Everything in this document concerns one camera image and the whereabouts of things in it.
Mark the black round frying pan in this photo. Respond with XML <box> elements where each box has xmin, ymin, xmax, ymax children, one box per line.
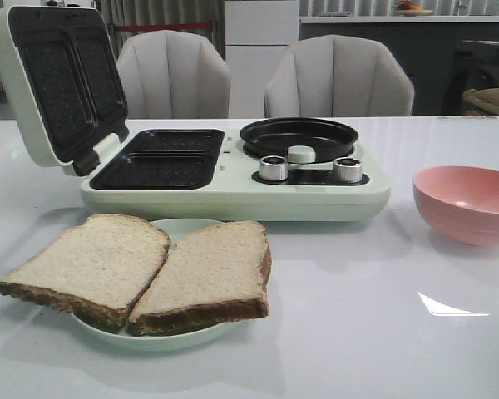
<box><xmin>240</xmin><ymin>117</ymin><xmax>358</xmax><ymax>163</ymax></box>

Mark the light green plate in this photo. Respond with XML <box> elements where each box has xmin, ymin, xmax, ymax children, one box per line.
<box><xmin>71</xmin><ymin>219</ymin><xmax>237</xmax><ymax>352</ymax></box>

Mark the left silver control knob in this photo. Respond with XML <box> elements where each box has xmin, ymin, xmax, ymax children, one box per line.
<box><xmin>258</xmin><ymin>155</ymin><xmax>289</xmax><ymax>182</ymax></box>

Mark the tan cushion at right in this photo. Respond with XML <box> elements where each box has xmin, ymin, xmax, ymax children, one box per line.
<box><xmin>462</xmin><ymin>88</ymin><xmax>499</xmax><ymax>116</ymax></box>

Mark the bread slice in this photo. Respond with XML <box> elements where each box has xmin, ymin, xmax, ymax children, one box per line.
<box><xmin>128</xmin><ymin>220</ymin><xmax>272</xmax><ymax>336</ymax></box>
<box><xmin>0</xmin><ymin>214</ymin><xmax>171</xmax><ymax>328</ymax></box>

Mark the dark grey counter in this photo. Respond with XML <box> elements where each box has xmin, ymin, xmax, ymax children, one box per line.
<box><xmin>299</xmin><ymin>16</ymin><xmax>499</xmax><ymax>116</ymax></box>

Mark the grey upholstered chair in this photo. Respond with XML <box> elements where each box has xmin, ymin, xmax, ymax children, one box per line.
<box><xmin>264</xmin><ymin>35</ymin><xmax>415</xmax><ymax>117</ymax></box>
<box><xmin>116</xmin><ymin>30</ymin><xmax>231</xmax><ymax>119</ymax></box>

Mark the white cabinet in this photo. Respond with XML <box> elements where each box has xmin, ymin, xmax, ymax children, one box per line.
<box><xmin>224</xmin><ymin>1</ymin><xmax>299</xmax><ymax>118</ymax></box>

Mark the green breakfast maker base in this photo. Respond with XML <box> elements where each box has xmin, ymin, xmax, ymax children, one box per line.
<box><xmin>81</xmin><ymin>120</ymin><xmax>390</xmax><ymax>221</ymax></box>

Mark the right grey upholstered chair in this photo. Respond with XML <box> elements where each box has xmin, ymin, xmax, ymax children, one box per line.
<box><xmin>264</xmin><ymin>35</ymin><xmax>415</xmax><ymax>117</ymax></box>

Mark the left grey upholstered chair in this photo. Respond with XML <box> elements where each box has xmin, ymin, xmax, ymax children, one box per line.
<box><xmin>116</xmin><ymin>30</ymin><xmax>231</xmax><ymax>119</ymax></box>

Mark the right silver control knob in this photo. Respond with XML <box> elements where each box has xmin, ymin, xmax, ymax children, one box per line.
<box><xmin>333</xmin><ymin>157</ymin><xmax>363</xmax><ymax>184</ymax></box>

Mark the silver control knob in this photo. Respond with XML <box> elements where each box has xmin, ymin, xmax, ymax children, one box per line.
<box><xmin>333</xmin><ymin>157</ymin><xmax>363</xmax><ymax>184</ymax></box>
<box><xmin>258</xmin><ymin>155</ymin><xmax>289</xmax><ymax>182</ymax></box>

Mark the pink bowl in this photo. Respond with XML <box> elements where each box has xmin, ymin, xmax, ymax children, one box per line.
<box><xmin>413</xmin><ymin>165</ymin><xmax>499</xmax><ymax>246</ymax></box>

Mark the red barrier belt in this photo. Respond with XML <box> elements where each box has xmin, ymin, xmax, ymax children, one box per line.
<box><xmin>113</xmin><ymin>21</ymin><xmax>215</xmax><ymax>32</ymax></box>

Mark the green breakfast maker lid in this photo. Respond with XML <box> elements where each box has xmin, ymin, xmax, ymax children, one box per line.
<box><xmin>0</xmin><ymin>6</ymin><xmax>129</xmax><ymax>176</ymax></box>

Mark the fruit plate on counter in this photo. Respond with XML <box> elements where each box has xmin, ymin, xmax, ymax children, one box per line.
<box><xmin>393</xmin><ymin>0</ymin><xmax>433</xmax><ymax>17</ymax></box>

